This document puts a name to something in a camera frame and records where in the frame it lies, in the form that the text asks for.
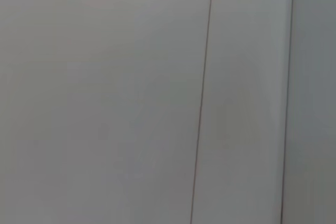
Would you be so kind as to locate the white partition panel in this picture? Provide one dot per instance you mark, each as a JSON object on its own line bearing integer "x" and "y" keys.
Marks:
{"x": 105, "y": 98}

